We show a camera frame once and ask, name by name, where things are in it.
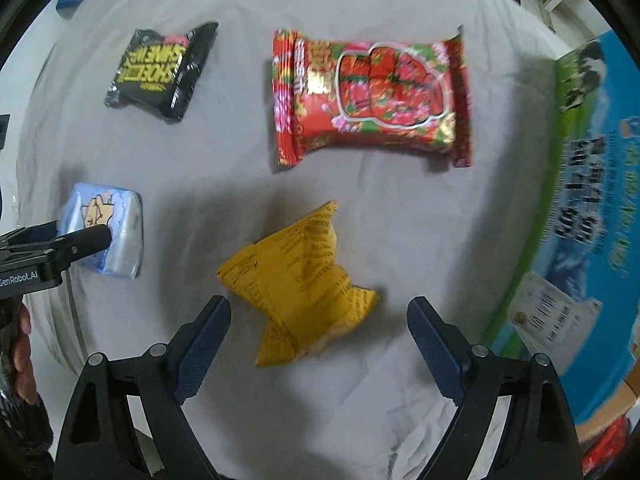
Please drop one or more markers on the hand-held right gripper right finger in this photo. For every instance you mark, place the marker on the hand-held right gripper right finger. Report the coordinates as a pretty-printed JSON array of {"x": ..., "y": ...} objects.
[{"x": 435, "y": 355}]

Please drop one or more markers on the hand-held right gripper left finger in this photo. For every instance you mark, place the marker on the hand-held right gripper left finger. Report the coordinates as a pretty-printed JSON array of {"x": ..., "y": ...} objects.
[{"x": 200, "y": 355}]

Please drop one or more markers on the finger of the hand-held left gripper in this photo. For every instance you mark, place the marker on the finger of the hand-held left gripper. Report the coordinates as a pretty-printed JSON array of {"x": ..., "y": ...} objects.
[{"x": 80, "y": 242}]

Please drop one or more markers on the light blue tissue pack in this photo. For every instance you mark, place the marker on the light blue tissue pack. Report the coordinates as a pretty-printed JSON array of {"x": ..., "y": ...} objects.
[{"x": 117, "y": 240}]

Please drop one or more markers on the yellow snack packet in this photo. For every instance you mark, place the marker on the yellow snack packet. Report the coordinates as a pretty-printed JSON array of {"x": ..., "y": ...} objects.
[{"x": 300, "y": 280}]

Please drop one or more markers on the person's left forearm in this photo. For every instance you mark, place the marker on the person's left forearm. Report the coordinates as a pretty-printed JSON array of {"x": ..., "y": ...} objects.
[{"x": 27, "y": 440}]

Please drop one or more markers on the person's left hand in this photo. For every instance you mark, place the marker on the person's left hand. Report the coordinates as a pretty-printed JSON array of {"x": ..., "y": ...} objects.
[{"x": 22, "y": 355}]

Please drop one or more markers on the white bedsheet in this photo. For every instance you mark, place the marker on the white bedsheet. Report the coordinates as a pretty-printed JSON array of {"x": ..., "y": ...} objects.
[{"x": 225, "y": 170}]

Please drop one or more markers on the blue green printed carton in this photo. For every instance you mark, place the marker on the blue green printed carton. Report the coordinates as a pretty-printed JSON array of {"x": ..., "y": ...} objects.
[{"x": 575, "y": 260}]

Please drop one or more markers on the black snack packet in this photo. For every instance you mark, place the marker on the black snack packet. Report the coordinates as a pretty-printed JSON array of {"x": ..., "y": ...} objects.
[{"x": 160, "y": 70}]

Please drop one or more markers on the red plastic packet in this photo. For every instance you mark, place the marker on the red plastic packet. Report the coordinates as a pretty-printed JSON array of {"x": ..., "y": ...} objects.
[{"x": 607, "y": 447}]

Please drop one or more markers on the blue flat object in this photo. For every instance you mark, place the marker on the blue flat object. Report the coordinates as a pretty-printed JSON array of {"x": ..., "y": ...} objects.
[{"x": 72, "y": 2}]

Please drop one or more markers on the red snack packet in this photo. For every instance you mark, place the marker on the red snack packet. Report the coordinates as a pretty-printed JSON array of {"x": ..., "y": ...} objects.
[{"x": 370, "y": 95}]

